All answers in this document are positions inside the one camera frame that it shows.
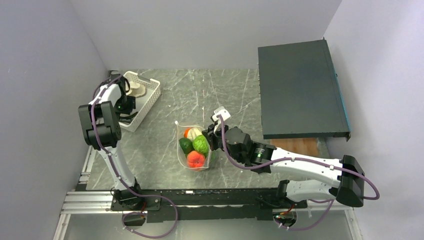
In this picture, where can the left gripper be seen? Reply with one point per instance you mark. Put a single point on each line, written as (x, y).
(131, 105)

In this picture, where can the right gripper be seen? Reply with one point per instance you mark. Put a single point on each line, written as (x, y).
(211, 136)

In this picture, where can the green lime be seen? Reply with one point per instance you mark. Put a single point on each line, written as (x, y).
(201, 145)

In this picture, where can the clear zip top bag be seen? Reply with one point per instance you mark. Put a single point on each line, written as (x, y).
(211, 157)

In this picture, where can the green lettuce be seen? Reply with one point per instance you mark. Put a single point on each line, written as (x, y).
(196, 131)

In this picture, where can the orange carrot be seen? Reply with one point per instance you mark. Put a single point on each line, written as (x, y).
(188, 133)

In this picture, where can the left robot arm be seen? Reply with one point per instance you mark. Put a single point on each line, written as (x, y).
(101, 130)

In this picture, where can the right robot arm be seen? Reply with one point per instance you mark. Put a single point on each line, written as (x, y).
(342, 180)

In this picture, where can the white mushroom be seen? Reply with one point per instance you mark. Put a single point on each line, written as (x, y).
(136, 89)

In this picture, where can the white perforated plastic basket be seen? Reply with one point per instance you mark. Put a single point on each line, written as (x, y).
(144, 103)

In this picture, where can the dark green metal box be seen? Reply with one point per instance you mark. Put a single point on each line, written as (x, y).
(300, 95)

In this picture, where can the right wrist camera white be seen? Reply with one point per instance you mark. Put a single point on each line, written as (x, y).
(220, 115)

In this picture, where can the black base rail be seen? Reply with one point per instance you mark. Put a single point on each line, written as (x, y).
(160, 205)

